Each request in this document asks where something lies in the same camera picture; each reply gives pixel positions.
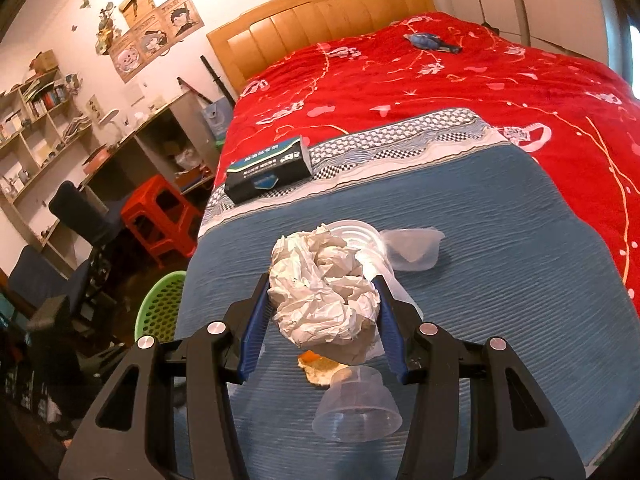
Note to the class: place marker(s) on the orange peel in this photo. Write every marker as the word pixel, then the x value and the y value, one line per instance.
pixel 320 371

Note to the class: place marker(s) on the red plastic stool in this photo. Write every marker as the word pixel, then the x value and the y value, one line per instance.
pixel 155 210

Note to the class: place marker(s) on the clear smooth plastic cup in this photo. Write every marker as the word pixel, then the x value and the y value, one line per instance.
pixel 360 410

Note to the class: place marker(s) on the wooden bed headboard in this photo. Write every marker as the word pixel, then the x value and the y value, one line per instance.
pixel 325 20

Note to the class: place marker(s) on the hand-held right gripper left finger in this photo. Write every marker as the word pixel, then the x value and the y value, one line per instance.
pixel 252 332

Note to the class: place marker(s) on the blue toy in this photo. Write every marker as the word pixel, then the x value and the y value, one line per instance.
pixel 425 40

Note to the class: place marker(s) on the blue box on stool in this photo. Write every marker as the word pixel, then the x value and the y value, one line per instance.
pixel 216 119

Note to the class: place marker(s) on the cartoon wall poster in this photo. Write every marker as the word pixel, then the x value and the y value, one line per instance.
pixel 154 39
pixel 127 60
pixel 140 5
pixel 182 15

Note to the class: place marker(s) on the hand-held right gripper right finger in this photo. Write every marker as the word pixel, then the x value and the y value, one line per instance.
pixel 395 332

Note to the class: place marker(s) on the white wardrobe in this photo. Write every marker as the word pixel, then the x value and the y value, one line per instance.
pixel 550 5

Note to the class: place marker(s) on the red black long stick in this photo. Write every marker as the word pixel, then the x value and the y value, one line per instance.
pixel 192 90

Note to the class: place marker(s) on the black chair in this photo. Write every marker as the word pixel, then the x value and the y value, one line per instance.
pixel 75 205
pixel 35 275

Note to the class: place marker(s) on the small translucent plastic cup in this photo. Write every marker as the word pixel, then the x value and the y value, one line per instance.
pixel 415 250

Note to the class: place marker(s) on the white plastic bag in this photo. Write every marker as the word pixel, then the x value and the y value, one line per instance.
pixel 187 159

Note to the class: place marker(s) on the white paper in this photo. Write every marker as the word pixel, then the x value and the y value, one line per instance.
pixel 320 300

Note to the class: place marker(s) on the cartoon figure wall sticker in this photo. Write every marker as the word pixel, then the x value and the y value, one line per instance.
pixel 106 27

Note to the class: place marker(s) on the dark tissue box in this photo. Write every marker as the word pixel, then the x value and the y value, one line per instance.
pixel 265 170

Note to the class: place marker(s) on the green mesh waste basket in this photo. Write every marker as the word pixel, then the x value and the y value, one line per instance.
pixel 160 305

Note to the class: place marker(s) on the wooden bookshelf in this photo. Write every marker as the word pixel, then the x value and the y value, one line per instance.
pixel 30 160

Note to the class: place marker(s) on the white desk lamp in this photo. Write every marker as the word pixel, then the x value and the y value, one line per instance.
pixel 109 117

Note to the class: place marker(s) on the white desk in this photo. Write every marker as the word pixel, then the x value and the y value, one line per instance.
pixel 192 110

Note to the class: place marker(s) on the blue ribbed bed cover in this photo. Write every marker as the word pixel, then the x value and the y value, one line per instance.
pixel 475 220

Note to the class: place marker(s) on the bed with red blanket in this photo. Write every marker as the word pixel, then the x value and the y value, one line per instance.
pixel 400 75

